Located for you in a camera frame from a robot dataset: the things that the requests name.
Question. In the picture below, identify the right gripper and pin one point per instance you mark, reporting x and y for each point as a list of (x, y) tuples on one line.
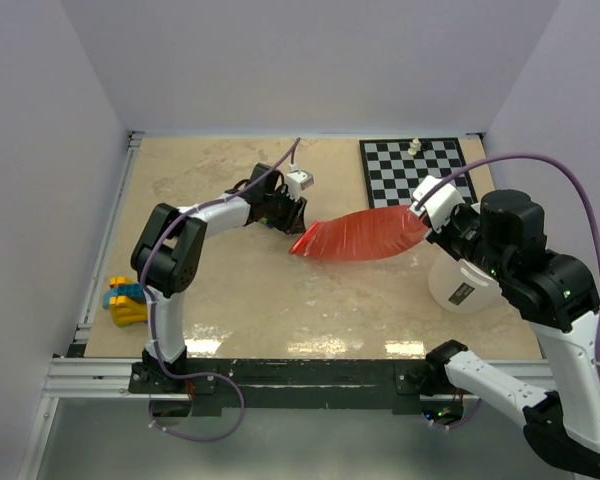
[(441, 237)]

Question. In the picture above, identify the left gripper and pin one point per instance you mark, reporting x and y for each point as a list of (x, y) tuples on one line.
[(294, 222)]

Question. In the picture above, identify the red trash bag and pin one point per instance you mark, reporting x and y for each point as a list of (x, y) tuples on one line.
[(365, 235)]

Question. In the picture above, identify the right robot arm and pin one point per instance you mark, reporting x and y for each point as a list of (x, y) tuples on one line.
[(556, 294)]

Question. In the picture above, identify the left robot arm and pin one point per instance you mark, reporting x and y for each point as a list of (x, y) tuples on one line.
[(167, 255)]

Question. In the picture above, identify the white trash bin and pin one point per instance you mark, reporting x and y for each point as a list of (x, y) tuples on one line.
[(459, 287)]

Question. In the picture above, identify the colourful toy block car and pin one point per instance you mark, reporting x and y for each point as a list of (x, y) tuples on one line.
[(268, 222)]

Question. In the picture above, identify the black white chessboard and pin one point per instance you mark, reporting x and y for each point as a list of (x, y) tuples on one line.
[(391, 174)]

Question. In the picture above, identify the white chess piece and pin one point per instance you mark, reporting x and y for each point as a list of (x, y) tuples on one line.
[(414, 146)]

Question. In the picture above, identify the yellow blue toy blocks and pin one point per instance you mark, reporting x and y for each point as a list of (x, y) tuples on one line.
[(125, 301)]

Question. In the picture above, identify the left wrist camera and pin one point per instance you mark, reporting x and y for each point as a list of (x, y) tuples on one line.
[(298, 181)]

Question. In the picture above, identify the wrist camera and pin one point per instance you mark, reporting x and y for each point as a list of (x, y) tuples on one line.
[(439, 207), (298, 181)]

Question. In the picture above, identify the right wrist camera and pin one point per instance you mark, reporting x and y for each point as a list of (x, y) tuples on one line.
[(439, 207)]

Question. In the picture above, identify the aluminium left side rail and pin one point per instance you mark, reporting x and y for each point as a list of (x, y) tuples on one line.
[(92, 301)]

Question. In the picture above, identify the aluminium rail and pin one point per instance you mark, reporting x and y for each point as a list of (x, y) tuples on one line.
[(109, 377), (92, 301)]

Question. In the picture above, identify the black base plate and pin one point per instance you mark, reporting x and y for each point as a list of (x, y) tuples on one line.
[(206, 387)]

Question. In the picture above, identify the aluminium front rail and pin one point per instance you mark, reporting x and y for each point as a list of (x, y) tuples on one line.
[(109, 377)]

